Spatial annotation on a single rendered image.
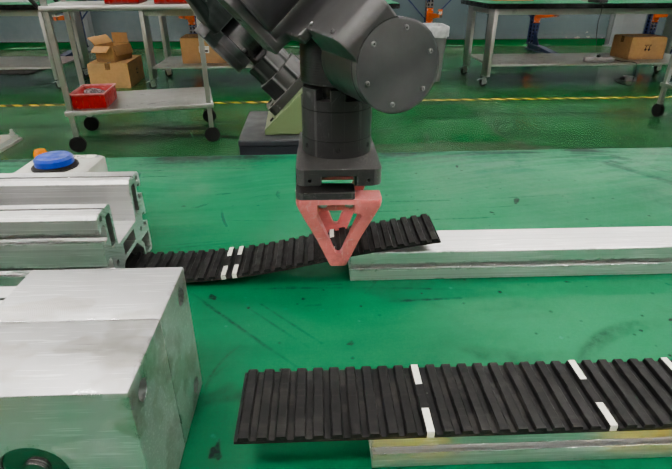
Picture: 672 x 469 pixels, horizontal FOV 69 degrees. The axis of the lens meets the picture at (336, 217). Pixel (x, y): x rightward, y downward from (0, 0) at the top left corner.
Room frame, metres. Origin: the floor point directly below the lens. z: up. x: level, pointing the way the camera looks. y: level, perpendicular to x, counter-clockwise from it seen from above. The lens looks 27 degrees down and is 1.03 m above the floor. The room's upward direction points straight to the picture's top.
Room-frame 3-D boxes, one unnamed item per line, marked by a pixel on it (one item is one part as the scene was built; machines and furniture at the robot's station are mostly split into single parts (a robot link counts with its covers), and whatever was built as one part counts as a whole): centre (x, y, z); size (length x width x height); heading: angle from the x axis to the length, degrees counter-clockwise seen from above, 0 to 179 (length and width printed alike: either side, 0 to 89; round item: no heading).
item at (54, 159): (0.51, 0.31, 0.84); 0.04 x 0.04 x 0.02
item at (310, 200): (0.38, 0.00, 0.85); 0.07 x 0.07 x 0.09; 2
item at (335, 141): (0.39, 0.00, 0.92); 0.10 x 0.07 x 0.07; 2
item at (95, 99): (3.35, 1.36, 0.50); 1.03 x 0.55 x 1.01; 105
